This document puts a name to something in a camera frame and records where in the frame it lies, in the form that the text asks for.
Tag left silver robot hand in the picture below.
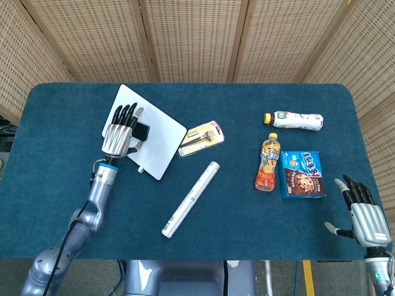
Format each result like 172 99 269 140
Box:
101 102 146 159

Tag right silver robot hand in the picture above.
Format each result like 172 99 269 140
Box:
323 174 392 248

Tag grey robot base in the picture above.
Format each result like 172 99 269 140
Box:
122 260 257 296

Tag white rectangular board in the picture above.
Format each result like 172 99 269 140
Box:
101 83 188 181

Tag blue cookie box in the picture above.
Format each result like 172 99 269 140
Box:
280 150 328 200

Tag packaged razor on yellow card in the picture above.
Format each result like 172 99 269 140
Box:
178 120 226 158

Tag white cylindrical tube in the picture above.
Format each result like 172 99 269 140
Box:
161 160 221 239

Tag orange juice bottle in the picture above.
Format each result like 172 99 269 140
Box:
254 133 282 192

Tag woven bamboo folding screen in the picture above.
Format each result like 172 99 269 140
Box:
0 0 395 213

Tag white drink bottle yellow cap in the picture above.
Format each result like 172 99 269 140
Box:
263 110 324 132

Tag blue felt table cloth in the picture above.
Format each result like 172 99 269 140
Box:
0 82 391 261

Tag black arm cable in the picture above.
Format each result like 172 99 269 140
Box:
42 200 90 296

